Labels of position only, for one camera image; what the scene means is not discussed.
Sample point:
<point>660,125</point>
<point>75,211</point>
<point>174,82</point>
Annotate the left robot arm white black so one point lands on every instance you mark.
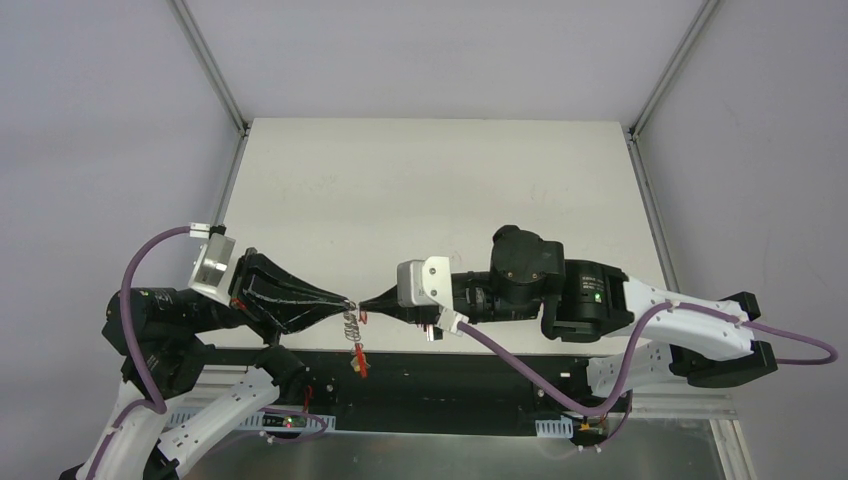
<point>169,336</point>

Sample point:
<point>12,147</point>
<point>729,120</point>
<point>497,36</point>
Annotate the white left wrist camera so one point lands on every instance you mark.
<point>212,271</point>

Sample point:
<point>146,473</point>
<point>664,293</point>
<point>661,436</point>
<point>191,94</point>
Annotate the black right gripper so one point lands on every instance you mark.
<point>419,312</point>

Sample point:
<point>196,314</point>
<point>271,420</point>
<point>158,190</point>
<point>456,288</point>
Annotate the left controller board with wires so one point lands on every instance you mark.
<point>278,416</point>

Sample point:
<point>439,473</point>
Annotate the controller board with wires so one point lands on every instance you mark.
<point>588,430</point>
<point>278,416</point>

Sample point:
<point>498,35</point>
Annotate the right controller board with wires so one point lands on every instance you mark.
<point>588,430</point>

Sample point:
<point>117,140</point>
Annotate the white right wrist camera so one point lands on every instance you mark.
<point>426,282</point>

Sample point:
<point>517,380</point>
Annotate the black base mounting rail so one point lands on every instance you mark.
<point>421,393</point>

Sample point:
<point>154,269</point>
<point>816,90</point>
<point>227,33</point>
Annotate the metal key organizer red handle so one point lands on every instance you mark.
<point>354,318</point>

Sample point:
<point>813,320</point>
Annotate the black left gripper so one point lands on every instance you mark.
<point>240,286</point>

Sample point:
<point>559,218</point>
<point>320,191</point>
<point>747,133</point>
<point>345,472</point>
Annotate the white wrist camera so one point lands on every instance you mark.
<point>212,271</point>
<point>426,282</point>

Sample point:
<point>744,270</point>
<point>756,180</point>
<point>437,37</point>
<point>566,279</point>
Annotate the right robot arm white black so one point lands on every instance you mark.
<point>709,344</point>

